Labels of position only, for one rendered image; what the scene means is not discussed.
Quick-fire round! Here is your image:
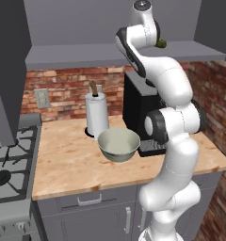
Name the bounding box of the grey-green bowl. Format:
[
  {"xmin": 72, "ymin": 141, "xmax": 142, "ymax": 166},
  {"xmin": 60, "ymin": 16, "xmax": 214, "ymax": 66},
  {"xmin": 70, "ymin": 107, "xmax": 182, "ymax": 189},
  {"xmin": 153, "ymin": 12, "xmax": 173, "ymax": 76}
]
[{"xmin": 96, "ymin": 126, "xmax": 141, "ymax": 163}]

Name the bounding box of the olive green lemon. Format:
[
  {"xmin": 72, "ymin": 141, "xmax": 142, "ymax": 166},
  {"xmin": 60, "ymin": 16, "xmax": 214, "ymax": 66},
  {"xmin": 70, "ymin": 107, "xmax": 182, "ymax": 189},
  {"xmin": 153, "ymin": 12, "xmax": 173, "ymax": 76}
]
[{"xmin": 153, "ymin": 37, "xmax": 168, "ymax": 49}]

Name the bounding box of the grey cabinet door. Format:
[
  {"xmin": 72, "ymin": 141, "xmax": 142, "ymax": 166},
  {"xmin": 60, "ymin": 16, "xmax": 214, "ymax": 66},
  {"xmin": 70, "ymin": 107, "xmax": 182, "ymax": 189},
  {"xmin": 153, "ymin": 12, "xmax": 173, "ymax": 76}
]
[
  {"xmin": 0, "ymin": 0, "xmax": 33, "ymax": 148},
  {"xmin": 193, "ymin": 0, "xmax": 226, "ymax": 61}
]

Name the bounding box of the white paper towel roll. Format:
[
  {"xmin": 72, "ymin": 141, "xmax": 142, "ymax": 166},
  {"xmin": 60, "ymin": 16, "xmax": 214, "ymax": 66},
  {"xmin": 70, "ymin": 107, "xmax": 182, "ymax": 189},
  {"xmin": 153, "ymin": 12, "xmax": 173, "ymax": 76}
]
[{"xmin": 84, "ymin": 80, "xmax": 110, "ymax": 139}]

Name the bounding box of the black coffee machine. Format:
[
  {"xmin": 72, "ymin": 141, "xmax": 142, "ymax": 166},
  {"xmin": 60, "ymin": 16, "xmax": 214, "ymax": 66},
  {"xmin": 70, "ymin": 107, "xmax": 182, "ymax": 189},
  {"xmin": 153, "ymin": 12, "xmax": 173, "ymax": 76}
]
[{"xmin": 121, "ymin": 70, "xmax": 170, "ymax": 158}]

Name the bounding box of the grey drawer front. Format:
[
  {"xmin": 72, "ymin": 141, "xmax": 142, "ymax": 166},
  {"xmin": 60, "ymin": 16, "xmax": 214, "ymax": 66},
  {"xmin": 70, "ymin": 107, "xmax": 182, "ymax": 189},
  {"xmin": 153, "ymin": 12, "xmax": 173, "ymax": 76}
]
[{"xmin": 56, "ymin": 185, "xmax": 139, "ymax": 212}]

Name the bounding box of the grey gas stove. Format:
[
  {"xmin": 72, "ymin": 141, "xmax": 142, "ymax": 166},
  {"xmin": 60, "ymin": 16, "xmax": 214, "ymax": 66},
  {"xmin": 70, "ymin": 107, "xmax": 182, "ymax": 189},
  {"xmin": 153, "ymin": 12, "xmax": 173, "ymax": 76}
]
[{"xmin": 0, "ymin": 112, "xmax": 43, "ymax": 241}]

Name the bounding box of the grey wall outlet plate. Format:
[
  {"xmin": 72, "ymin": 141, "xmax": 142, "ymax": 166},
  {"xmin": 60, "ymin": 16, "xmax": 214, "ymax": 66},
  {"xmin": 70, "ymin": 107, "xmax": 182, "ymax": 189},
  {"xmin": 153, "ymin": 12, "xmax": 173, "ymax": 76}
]
[{"xmin": 34, "ymin": 88, "xmax": 52, "ymax": 110}]

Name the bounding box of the silver drawer handle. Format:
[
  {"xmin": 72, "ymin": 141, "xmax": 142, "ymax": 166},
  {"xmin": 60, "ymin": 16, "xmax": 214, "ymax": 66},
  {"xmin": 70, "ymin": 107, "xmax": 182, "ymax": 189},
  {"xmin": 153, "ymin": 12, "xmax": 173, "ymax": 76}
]
[{"xmin": 76, "ymin": 193, "xmax": 104, "ymax": 207}]

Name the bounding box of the grey open wall cabinet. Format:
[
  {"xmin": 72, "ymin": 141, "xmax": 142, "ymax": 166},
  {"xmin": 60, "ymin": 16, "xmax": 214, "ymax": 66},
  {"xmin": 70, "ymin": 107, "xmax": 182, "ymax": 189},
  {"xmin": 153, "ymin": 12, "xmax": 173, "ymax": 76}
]
[{"xmin": 23, "ymin": 0, "xmax": 226, "ymax": 72}]

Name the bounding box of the silver cupboard door handle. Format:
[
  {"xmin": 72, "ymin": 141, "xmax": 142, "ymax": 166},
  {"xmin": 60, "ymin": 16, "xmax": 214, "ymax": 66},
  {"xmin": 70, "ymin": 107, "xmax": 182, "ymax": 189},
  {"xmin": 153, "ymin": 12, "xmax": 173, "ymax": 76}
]
[{"xmin": 123, "ymin": 206, "xmax": 133, "ymax": 235}]

